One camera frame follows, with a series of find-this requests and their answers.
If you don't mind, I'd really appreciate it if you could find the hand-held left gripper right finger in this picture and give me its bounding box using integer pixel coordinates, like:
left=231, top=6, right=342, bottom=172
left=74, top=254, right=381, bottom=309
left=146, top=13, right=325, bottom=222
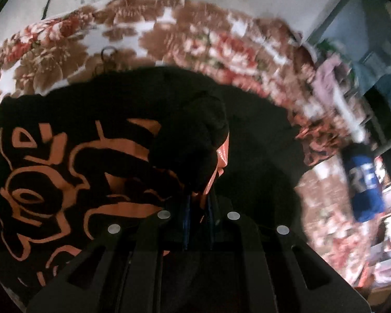
left=205, top=196, right=372, bottom=313

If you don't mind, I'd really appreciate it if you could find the glass window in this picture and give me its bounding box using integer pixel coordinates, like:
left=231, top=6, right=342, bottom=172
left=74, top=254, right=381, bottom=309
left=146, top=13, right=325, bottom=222
left=308, top=0, right=391, bottom=105

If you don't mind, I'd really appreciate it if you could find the floral brown and white blanket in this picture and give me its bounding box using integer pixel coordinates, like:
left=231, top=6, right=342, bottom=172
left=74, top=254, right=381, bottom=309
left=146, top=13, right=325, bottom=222
left=0, top=0, right=391, bottom=304

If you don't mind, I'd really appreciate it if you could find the white bar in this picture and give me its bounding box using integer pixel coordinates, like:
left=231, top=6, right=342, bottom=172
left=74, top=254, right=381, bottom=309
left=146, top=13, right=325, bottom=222
left=331, top=85, right=367, bottom=144

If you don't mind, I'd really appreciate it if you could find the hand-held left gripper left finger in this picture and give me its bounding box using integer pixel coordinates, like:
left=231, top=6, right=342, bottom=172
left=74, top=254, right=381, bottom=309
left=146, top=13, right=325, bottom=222
left=26, top=196, right=193, bottom=313

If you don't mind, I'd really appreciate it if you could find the pale pink cloth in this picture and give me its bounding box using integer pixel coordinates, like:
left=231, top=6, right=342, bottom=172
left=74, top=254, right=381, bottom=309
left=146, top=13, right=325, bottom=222
left=313, top=55, right=350, bottom=113

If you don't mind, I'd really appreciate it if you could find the black garment with orange print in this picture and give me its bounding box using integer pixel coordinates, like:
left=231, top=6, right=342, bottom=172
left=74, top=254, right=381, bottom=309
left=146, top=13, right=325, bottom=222
left=0, top=67, right=314, bottom=313

